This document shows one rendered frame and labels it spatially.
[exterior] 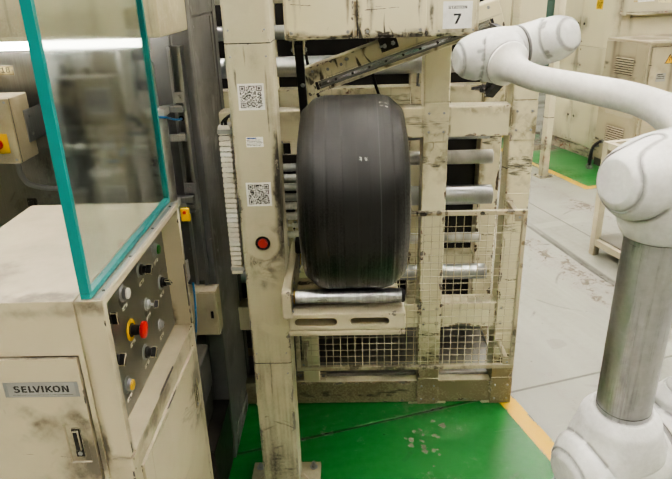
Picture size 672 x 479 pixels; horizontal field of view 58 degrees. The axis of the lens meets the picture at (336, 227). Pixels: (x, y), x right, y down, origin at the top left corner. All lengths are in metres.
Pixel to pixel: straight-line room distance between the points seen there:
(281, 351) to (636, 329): 1.22
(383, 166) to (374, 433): 1.45
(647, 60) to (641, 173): 5.22
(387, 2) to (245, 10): 0.47
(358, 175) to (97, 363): 0.79
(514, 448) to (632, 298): 1.68
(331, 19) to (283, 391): 1.24
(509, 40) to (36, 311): 1.12
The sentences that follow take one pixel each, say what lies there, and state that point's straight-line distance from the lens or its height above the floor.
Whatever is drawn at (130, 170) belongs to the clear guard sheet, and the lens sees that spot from 1.44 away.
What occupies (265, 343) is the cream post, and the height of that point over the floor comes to 0.70.
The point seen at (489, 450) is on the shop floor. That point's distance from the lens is 2.74.
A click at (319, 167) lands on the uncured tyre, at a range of 1.63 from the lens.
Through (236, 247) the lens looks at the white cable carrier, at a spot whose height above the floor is 1.04.
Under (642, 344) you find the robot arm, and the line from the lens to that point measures 1.21.
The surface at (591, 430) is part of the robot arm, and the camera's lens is 1.33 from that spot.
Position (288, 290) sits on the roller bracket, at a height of 0.95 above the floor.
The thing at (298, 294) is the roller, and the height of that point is 0.92.
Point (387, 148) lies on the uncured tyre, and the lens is 1.65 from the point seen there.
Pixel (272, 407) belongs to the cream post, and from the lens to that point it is 2.22.
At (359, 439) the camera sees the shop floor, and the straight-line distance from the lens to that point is 2.74.
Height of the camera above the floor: 1.80
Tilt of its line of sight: 22 degrees down
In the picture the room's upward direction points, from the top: 2 degrees counter-clockwise
